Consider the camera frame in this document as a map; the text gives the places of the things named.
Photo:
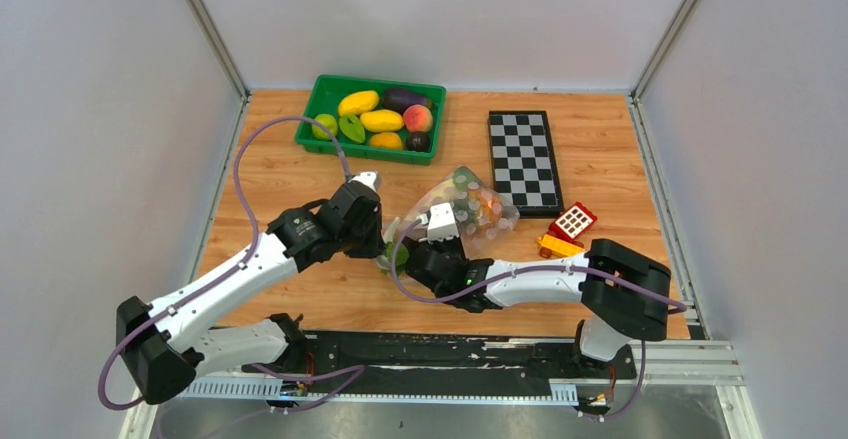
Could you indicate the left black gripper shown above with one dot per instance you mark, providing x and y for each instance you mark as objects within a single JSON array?
[{"x": 376, "y": 246}]

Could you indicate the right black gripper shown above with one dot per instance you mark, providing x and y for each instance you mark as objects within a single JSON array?
[{"x": 453, "y": 241}]

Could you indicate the white fake radish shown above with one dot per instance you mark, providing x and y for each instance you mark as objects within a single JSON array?
[{"x": 389, "y": 236}]

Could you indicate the clear dotted zip bag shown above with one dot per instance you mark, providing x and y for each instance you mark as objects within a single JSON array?
[{"x": 482, "y": 214}]

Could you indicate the green fake pear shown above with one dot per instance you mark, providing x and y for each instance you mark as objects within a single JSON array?
[{"x": 325, "y": 127}]

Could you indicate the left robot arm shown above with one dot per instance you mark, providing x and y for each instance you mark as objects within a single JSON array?
[{"x": 169, "y": 342}]

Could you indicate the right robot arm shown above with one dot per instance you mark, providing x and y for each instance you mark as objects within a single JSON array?
[{"x": 626, "y": 292}]

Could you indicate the orange fake fruit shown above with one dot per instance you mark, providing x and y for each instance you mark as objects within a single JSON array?
[{"x": 387, "y": 140}]

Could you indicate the green fake avocado half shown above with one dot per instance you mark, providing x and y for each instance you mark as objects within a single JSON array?
[{"x": 352, "y": 128}]

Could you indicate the dark fake passion fruit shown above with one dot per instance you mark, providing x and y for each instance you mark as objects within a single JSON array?
[{"x": 418, "y": 141}]

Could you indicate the yellow fake potato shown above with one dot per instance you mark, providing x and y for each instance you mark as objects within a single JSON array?
[{"x": 381, "y": 121}]

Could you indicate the yellow fake mango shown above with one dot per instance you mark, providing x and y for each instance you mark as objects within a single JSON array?
[{"x": 358, "y": 103}]

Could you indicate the red yellow fake peach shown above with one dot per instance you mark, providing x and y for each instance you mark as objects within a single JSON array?
[{"x": 418, "y": 118}]

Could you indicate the dark purple fake eggplant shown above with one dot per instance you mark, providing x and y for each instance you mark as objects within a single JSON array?
[{"x": 399, "y": 99}]

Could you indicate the yellow toy wagon block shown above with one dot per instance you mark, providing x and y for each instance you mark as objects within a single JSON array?
[{"x": 550, "y": 246}]

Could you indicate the black white checkerboard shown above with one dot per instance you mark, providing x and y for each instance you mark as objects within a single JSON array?
[{"x": 523, "y": 162}]

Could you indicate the red toy window block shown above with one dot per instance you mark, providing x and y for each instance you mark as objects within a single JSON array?
[{"x": 573, "y": 222}]

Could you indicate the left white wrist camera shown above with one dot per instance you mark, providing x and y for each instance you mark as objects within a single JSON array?
[{"x": 370, "y": 179}]

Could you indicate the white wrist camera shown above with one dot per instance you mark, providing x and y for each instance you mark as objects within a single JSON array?
[
  {"x": 370, "y": 179},
  {"x": 439, "y": 223}
]

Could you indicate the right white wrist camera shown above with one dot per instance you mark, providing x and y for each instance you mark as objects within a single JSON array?
[{"x": 439, "y": 223}]

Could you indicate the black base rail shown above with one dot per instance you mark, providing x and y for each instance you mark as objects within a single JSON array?
[{"x": 449, "y": 367}]

